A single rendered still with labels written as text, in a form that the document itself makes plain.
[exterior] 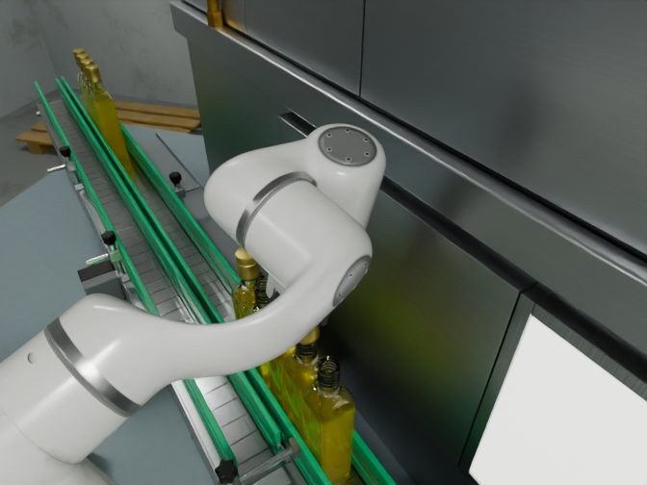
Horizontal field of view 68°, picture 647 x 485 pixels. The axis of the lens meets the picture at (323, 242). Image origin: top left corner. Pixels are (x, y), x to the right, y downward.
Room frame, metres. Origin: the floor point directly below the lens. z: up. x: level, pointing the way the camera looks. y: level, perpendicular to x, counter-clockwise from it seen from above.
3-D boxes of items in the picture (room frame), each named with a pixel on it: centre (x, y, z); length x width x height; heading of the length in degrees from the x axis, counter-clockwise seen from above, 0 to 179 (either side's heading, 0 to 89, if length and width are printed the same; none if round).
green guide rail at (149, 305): (1.07, 0.61, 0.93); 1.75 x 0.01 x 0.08; 33
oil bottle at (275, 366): (0.47, 0.05, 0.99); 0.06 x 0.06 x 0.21; 34
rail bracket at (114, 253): (0.80, 0.48, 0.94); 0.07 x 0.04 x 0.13; 123
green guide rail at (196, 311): (1.12, 0.55, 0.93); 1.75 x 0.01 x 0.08; 33
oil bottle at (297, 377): (0.42, 0.02, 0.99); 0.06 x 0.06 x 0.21; 34
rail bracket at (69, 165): (1.18, 0.73, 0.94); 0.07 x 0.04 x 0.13; 123
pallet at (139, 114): (3.26, 1.49, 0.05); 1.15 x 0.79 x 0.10; 73
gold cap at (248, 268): (0.57, 0.12, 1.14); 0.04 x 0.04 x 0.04
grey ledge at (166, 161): (1.10, 0.35, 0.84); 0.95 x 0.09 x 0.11; 33
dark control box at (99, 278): (0.88, 0.56, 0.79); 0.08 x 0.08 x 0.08; 33
